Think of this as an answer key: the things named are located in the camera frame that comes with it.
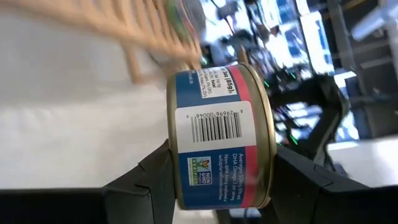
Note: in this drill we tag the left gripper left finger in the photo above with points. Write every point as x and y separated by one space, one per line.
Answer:
140 196

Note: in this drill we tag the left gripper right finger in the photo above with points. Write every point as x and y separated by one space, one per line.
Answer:
311 196

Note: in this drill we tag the Wild Planet salmon can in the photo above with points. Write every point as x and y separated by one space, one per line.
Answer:
217 130

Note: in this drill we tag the Bumble Bee tuna can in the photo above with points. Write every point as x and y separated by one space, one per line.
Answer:
186 17

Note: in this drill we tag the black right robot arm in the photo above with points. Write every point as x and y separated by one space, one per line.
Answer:
326 102

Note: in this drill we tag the wooden slatted shelf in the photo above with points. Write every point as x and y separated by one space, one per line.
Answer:
140 25

